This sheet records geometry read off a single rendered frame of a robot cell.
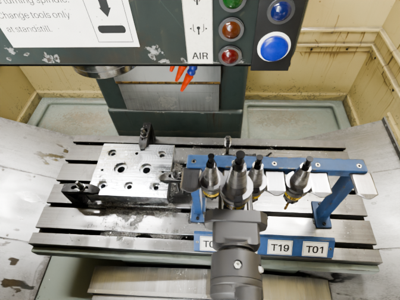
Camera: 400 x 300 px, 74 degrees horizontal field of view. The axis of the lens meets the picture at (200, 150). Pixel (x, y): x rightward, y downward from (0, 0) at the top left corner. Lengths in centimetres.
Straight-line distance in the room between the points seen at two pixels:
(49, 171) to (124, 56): 128
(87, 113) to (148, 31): 163
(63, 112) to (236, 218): 167
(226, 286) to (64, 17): 42
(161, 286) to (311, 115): 130
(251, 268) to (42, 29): 44
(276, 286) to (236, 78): 84
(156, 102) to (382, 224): 107
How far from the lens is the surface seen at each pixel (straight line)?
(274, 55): 33
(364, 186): 79
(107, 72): 56
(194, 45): 33
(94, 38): 35
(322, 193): 74
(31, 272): 143
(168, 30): 32
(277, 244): 94
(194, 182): 70
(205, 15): 31
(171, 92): 125
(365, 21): 163
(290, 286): 114
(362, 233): 110
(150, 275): 112
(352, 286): 122
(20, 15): 38
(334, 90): 186
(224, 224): 51
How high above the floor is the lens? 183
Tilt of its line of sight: 53 degrees down
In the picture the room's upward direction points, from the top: 5 degrees counter-clockwise
